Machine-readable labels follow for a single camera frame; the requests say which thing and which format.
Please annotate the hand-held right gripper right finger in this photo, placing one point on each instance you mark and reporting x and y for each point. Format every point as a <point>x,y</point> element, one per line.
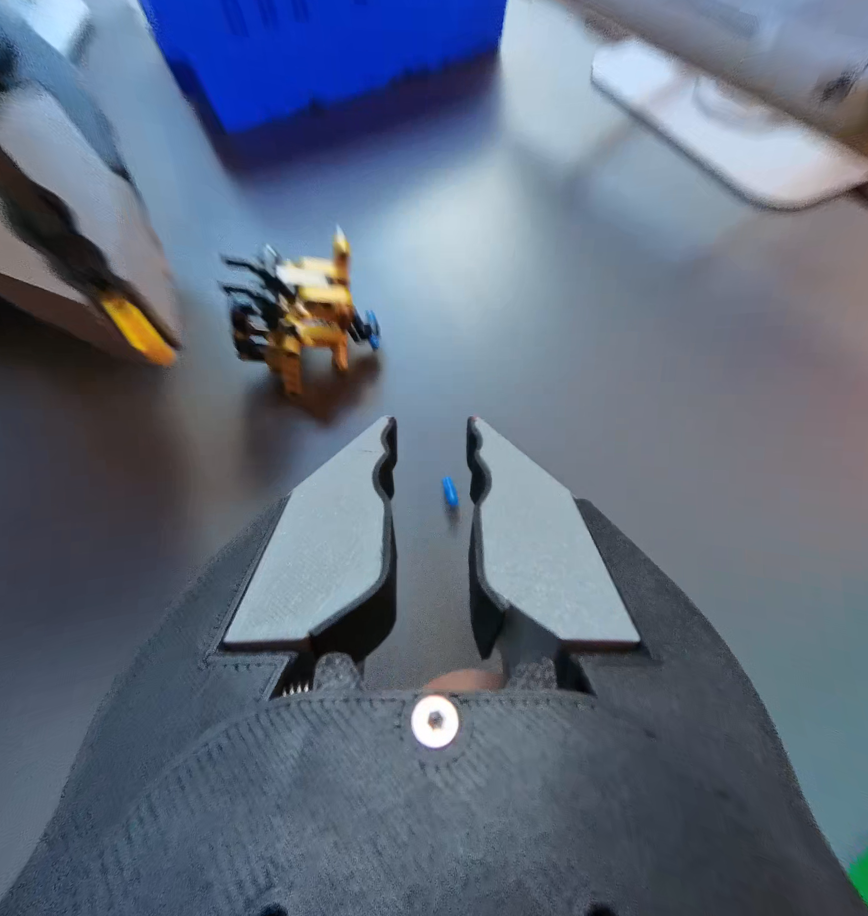
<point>548,565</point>

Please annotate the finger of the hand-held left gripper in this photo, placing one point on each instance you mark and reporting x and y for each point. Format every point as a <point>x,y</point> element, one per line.
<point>18,257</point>
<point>97,200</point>

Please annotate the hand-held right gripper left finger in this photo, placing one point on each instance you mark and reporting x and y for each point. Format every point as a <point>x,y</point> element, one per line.
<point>312,565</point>

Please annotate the blue lego pin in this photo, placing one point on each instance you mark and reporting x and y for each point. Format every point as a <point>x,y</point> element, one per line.
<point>450,492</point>

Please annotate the yellow lego beam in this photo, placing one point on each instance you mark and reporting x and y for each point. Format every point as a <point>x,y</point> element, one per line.
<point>137,330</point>

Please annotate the yellow lego model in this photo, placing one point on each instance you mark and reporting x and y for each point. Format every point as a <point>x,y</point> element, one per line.
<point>312,308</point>

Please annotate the blue plastic bin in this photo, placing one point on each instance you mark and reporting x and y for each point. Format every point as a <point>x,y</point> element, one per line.
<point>319,57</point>

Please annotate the instruction sign stand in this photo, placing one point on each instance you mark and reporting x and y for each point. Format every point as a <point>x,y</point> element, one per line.
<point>727,121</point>

